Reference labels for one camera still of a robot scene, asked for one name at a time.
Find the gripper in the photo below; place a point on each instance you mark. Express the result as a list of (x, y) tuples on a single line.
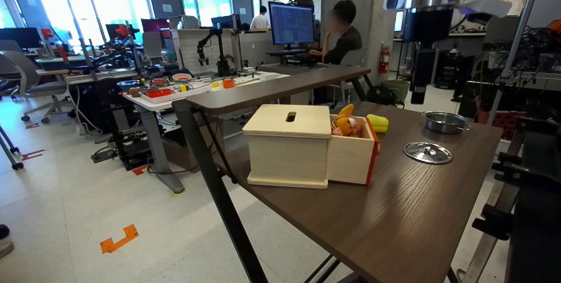
[(427, 24)]

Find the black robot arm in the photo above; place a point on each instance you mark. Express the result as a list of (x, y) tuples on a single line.
[(219, 51)]

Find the red fire extinguisher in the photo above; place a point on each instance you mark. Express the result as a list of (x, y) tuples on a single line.
[(384, 59)]

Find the green bin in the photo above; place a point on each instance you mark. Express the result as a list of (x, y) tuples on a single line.
[(398, 89)]

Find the black backpack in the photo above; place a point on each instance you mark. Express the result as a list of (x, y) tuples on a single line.
[(383, 96)]

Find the person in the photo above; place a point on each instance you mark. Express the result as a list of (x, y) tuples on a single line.
[(344, 40), (261, 20)]

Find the silver stand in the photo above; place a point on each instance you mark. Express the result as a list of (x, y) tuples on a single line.
[(517, 37)]

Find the small steel pot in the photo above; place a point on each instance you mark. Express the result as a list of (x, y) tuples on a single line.
[(445, 123)]

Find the yellow toy pepper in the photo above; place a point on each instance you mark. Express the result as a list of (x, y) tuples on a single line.
[(378, 123)]

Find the red crate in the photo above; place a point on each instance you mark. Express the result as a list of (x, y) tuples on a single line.
[(504, 123)]

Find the steel pot lid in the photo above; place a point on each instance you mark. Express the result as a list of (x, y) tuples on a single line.
[(427, 153)]

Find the orange plush toy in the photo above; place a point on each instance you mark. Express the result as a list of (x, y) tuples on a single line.
[(347, 125)]

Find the wooden drawer with orange front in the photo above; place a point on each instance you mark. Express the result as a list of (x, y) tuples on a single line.
[(350, 156)]

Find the brown wooden table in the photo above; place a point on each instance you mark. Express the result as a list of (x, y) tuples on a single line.
[(280, 88)]

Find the wooden box with slot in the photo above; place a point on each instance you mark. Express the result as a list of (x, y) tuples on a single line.
[(287, 147)]

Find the orange cup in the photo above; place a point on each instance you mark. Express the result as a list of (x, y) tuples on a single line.
[(228, 83)]

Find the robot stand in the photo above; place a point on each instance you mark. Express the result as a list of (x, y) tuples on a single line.
[(532, 213)]

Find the white bowl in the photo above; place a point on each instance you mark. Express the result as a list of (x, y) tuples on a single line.
[(182, 77)]

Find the red tray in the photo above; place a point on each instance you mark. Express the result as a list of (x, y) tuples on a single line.
[(159, 93)]

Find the white desk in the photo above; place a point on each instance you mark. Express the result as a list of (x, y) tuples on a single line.
[(153, 112)]

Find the blue bowl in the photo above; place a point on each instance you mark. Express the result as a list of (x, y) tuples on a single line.
[(128, 85)]

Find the orange floor tape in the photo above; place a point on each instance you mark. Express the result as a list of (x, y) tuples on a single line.
[(118, 239)]

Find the grey office chair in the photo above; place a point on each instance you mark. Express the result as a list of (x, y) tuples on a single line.
[(30, 77)]

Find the black monitor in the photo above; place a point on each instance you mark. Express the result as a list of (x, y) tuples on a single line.
[(19, 37)]

